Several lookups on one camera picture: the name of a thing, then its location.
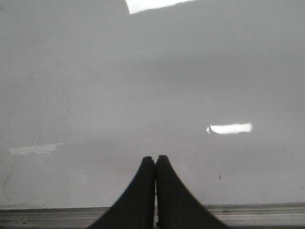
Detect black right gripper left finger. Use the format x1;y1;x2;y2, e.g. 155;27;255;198
88;156;155;229

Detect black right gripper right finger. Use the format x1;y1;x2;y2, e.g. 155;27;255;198
155;155;229;229

